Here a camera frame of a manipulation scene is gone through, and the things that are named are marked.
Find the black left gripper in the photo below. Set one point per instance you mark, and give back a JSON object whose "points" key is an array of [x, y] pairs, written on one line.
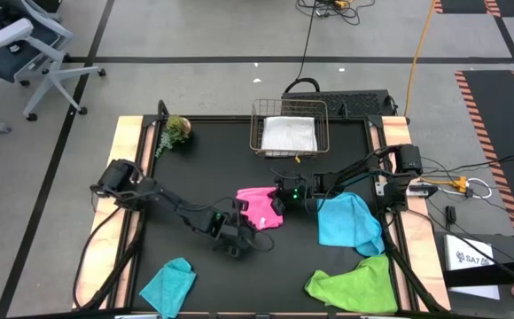
{"points": [[241, 239]]}

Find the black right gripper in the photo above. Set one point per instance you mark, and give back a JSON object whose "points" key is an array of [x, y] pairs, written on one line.
{"points": [[294, 192]]}

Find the pink microfiber towel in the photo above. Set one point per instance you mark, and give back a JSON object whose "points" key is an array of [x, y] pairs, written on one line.
{"points": [[259, 208]]}

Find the white waffle microfiber towel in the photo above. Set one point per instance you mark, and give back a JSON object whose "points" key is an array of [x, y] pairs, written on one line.
{"points": [[289, 135]]}

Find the light blue microfiber towel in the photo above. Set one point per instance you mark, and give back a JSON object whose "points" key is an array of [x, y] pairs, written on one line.
{"points": [[350, 221]]}

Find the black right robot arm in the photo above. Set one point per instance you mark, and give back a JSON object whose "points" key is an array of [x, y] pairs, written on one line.
{"points": [[372, 168]]}

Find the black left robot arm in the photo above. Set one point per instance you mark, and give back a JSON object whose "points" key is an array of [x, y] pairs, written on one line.
{"points": [[168, 201]]}

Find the teal microfiber towel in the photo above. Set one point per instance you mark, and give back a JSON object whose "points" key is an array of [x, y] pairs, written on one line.
{"points": [[168, 288]]}

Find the green microfiber towel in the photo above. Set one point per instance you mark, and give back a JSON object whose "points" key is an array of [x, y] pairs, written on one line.
{"points": [[354, 288]]}

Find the small potted green plant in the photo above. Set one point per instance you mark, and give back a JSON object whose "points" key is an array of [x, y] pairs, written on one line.
{"points": [[177, 128]]}

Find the black perforated computer case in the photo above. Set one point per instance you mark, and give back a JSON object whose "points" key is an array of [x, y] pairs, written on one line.
{"points": [[354, 103]]}

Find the wooden side board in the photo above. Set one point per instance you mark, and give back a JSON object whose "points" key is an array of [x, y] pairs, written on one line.
{"points": [[126, 133], [396, 130]]}

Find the white power strip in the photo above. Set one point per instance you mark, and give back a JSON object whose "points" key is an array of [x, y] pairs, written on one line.
{"points": [[422, 190]]}

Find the black power brick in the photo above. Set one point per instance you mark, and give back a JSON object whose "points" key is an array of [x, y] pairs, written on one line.
{"points": [[450, 214]]}

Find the yellow plug adapter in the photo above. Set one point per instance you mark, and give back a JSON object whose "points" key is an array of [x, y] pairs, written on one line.
{"points": [[458, 184]]}

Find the white printed paper box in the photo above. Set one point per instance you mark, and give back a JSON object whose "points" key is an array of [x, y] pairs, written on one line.
{"points": [[465, 248]]}

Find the black metal beam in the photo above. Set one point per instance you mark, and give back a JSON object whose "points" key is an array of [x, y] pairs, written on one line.
{"points": [[492, 273]]}

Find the grey office chair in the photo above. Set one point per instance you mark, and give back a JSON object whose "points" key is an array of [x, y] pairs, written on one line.
{"points": [[9, 33]]}

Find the black frame post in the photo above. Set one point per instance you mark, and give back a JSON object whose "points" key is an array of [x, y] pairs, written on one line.
{"points": [[163, 108]]}

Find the black frame strut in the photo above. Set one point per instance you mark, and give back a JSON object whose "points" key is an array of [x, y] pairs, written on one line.
{"points": [[412, 274], [119, 270]]}

